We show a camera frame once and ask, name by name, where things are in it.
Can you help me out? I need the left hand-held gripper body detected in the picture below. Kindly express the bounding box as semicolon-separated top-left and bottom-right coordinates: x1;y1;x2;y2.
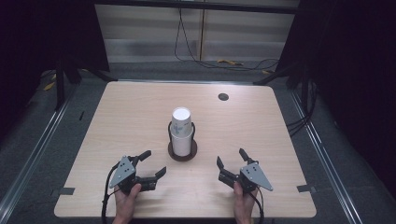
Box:
109;155;157;195

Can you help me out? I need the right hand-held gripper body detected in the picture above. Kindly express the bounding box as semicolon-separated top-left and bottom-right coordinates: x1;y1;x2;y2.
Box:
218;161;275;194

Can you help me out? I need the black wire cup holder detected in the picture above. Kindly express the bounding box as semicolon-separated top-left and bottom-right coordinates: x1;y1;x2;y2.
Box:
167;120;199;162

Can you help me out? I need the person's right hand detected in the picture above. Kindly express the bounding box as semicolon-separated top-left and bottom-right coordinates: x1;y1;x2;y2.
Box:
233;181;258;224

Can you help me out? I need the person's left hand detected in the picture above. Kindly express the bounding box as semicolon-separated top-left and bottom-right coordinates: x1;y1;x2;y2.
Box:
112;183;143;224

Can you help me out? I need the grey tape strip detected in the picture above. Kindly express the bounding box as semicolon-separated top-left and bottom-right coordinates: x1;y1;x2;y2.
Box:
50;187;77;197
296;184;318;194

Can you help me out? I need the black metal stand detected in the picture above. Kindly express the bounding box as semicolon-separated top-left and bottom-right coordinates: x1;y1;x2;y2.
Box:
252;63;312;106
54;60;118;112

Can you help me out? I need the yellow scrap on floor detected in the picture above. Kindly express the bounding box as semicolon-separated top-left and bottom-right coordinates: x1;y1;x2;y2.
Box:
216;58;245;67

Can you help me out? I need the black curtain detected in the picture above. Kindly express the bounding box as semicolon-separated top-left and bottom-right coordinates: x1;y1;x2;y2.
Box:
0;0;110;141
275;0;396;200

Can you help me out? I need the black overhead beam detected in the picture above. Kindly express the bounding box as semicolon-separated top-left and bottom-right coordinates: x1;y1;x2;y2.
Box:
92;0;302;15

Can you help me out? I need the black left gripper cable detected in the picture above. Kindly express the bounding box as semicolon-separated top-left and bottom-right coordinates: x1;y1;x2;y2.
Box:
100;163;121;224

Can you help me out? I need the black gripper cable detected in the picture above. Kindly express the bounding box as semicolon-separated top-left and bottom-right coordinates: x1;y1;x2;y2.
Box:
100;163;121;224
248;186;265;224

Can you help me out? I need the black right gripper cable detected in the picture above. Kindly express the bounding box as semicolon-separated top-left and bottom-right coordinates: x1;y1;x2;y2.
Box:
248;186;265;224

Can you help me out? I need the black cable bundle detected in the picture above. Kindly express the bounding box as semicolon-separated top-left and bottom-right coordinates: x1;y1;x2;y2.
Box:
285;77;319;138

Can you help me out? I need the metal floor rail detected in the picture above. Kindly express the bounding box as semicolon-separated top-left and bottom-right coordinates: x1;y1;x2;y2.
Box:
289;89;366;224
0;83;80;220

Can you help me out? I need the thin vertical wall pole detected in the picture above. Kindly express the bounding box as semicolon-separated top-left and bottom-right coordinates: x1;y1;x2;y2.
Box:
199;8;206;62

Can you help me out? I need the black hanging wall cable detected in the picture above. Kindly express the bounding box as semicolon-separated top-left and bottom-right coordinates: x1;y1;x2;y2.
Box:
173;7;280;72

